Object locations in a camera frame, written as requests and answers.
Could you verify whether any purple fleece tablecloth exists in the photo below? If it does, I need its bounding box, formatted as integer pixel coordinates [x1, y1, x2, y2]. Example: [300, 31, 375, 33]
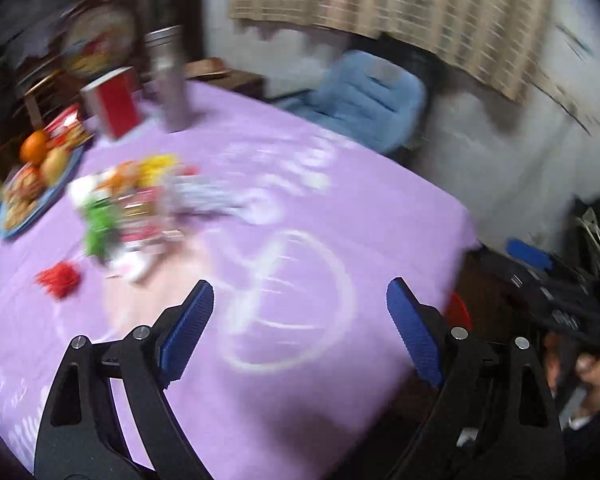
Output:
[0, 83, 476, 479]

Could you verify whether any orange fruit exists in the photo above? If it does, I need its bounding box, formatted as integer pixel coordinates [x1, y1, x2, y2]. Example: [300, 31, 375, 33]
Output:
[19, 130, 48, 166]

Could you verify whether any silver metal thermos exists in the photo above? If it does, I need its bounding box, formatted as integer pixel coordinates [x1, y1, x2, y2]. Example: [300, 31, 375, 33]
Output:
[145, 25, 194, 132]

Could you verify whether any red snack packet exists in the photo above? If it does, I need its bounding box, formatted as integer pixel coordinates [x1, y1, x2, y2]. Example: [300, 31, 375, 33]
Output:
[45, 104, 93, 152]

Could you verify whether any beige checkered curtain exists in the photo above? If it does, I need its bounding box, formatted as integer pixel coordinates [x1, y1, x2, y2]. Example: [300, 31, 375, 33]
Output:
[230, 0, 550, 102]

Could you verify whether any dark wooden side table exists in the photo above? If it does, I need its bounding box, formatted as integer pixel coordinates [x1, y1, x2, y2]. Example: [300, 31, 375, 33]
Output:
[185, 58, 266, 100]

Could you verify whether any round framed picture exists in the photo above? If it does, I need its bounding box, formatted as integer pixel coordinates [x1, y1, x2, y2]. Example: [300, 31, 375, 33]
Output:
[60, 2, 136, 80]

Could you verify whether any light blue cushioned chair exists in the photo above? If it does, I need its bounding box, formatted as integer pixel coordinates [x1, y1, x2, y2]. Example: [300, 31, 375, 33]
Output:
[274, 50, 427, 155]

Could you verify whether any yellow wrapper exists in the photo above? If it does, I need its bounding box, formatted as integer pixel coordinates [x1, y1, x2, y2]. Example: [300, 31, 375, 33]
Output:
[137, 154, 180, 188]

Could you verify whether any blue fruit plate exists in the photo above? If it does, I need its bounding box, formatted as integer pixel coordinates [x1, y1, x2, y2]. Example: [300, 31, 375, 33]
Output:
[0, 145, 86, 240]

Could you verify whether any person right hand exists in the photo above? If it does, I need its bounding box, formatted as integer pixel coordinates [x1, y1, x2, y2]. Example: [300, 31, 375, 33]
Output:
[544, 333, 600, 429]

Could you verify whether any red wrapper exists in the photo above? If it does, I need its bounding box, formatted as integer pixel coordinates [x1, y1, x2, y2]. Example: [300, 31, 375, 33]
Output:
[35, 261, 82, 299]

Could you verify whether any yellow apple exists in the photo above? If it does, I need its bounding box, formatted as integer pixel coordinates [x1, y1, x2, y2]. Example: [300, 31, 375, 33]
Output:
[40, 146, 70, 188]

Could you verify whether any red mesh trash basket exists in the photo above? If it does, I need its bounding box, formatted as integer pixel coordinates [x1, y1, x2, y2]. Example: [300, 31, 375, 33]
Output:
[444, 292, 472, 332]

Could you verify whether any red book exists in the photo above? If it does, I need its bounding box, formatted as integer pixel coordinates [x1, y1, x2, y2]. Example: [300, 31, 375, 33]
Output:
[81, 66, 142, 141]

